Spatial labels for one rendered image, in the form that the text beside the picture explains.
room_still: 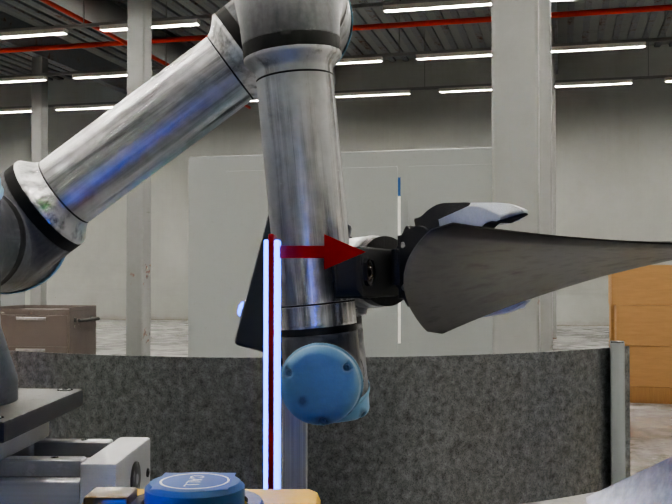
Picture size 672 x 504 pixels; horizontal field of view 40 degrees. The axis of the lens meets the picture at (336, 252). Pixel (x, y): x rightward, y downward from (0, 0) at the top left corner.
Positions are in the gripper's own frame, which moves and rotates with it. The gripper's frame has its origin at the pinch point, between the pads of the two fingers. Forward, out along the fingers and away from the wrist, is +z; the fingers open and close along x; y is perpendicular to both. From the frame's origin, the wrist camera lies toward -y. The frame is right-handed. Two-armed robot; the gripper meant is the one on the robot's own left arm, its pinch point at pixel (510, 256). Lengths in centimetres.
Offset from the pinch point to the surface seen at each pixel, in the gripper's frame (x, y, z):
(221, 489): 12.2, -39.3, 21.1
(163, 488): 12.1, -41.0, 19.6
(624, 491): 17.3, -3.3, 12.8
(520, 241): 1.0, -16.2, 15.9
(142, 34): -373, 423, -1004
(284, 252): 0.7, -23.2, 1.2
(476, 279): 2.6, -11.4, 7.4
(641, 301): -19, 650, -449
